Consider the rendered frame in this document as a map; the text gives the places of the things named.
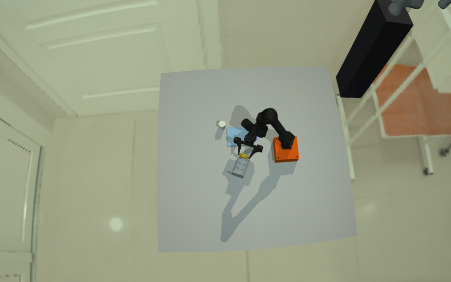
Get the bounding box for light blue mat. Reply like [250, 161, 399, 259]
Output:
[227, 127, 248, 146]

